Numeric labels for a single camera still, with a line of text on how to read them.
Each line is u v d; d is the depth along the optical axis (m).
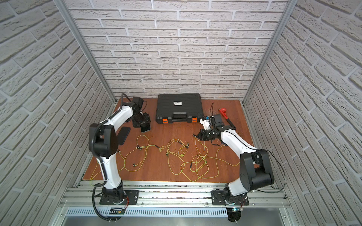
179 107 1.07
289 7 0.69
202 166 0.85
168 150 0.92
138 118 0.83
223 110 1.12
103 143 0.53
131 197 0.73
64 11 0.71
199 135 0.85
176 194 1.10
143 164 0.85
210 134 0.75
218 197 0.74
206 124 0.81
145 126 1.00
